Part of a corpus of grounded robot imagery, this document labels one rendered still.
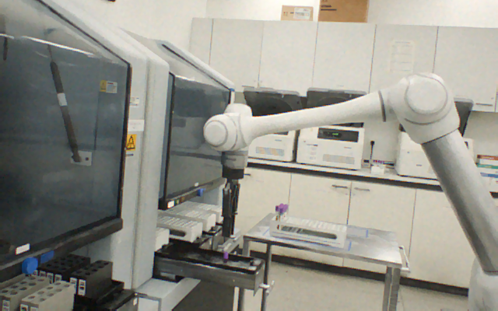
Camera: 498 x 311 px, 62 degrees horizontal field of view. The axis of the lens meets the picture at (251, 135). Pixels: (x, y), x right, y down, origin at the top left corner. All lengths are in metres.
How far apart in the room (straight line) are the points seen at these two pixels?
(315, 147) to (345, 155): 0.26
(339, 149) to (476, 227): 2.49
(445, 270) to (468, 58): 1.76
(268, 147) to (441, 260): 1.68
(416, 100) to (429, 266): 2.81
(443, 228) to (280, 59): 2.01
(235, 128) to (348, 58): 2.82
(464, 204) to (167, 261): 0.90
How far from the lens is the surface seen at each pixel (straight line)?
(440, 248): 3.78
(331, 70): 3.92
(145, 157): 1.28
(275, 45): 4.03
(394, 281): 1.67
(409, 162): 3.64
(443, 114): 1.13
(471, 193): 1.20
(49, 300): 1.03
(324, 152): 3.62
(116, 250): 1.23
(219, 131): 1.17
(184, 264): 1.43
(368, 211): 3.67
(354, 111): 1.32
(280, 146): 3.66
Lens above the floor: 1.30
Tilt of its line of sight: 3 degrees down
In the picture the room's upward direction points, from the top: 5 degrees clockwise
